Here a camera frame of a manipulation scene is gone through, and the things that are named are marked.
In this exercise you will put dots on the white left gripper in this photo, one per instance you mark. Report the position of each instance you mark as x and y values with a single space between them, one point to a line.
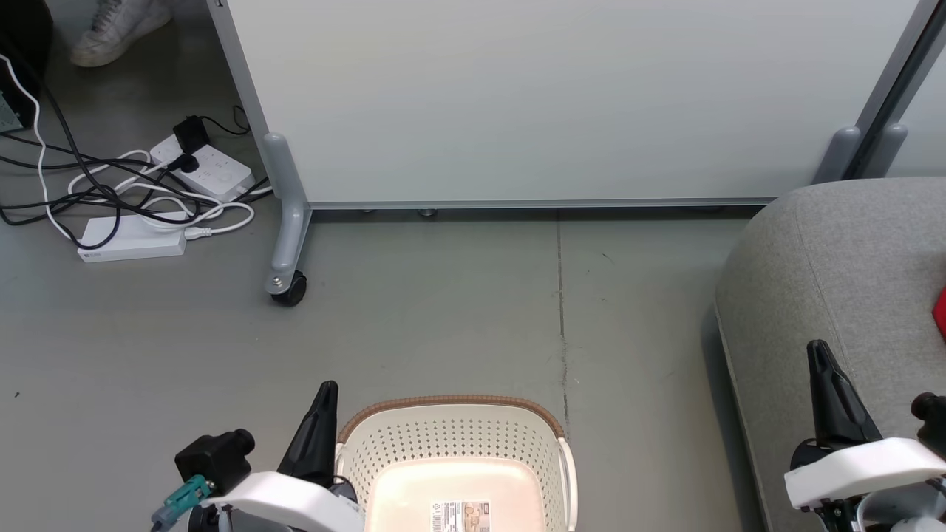
288 506

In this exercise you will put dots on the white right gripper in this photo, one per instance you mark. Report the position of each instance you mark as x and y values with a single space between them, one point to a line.
865 465

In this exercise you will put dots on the red jersey shirt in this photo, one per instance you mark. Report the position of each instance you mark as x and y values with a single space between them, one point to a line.
941 314

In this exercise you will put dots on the grey fabric sofa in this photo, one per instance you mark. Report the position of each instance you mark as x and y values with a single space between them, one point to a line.
857 281

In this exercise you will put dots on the white perforated laundry basket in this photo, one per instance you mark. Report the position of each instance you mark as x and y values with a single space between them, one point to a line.
451 443

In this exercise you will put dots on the black caster wheel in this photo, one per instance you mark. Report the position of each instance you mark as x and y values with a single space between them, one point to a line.
292 290

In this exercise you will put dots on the white printed label sticker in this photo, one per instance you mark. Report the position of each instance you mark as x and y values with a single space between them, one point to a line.
460 517

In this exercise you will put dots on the white long power strip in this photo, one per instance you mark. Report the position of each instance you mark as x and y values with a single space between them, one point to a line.
133 240

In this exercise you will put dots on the white square power strip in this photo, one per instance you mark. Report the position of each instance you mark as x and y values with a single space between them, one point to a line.
214 174

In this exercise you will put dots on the narrow white partition board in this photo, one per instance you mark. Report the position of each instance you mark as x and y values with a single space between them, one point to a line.
920 125

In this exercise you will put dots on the black power adapter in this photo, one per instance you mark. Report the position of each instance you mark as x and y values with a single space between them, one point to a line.
192 134

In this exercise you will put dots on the large white partition board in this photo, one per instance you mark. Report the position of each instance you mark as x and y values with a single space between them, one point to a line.
554 96

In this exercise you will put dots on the white sneaker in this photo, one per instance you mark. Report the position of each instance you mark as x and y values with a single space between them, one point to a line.
118 29

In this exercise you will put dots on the black computer tower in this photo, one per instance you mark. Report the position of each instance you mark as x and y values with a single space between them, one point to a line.
18 59

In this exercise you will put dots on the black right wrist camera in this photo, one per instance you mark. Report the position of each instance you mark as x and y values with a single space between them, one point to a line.
933 414

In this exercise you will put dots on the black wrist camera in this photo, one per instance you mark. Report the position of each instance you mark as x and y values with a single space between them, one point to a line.
214 458
933 414

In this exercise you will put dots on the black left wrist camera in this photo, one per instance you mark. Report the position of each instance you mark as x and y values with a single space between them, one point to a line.
214 458

